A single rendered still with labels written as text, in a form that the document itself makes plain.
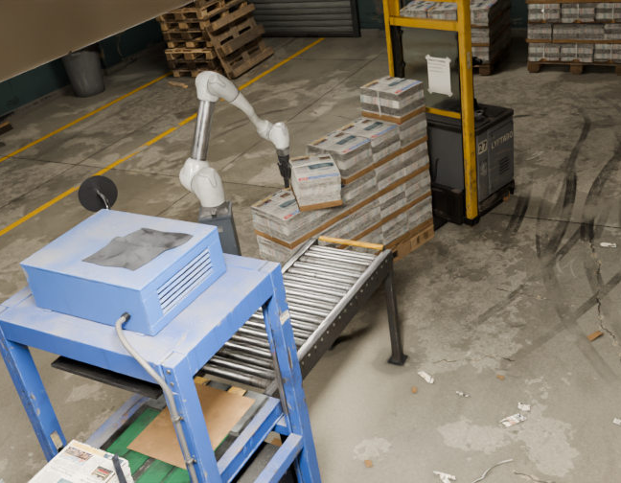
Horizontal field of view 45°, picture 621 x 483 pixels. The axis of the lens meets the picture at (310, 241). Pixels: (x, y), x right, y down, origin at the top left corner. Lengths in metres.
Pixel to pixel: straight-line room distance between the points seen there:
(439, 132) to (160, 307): 3.93
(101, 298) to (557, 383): 2.83
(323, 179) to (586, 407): 2.06
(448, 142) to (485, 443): 2.75
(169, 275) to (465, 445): 2.17
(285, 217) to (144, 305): 2.39
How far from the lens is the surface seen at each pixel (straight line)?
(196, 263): 2.77
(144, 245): 2.79
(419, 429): 4.33
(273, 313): 2.97
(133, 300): 2.61
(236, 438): 3.29
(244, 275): 2.87
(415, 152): 5.63
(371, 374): 4.72
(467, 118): 5.74
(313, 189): 4.80
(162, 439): 3.39
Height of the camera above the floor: 3.00
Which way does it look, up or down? 29 degrees down
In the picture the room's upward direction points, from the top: 9 degrees counter-clockwise
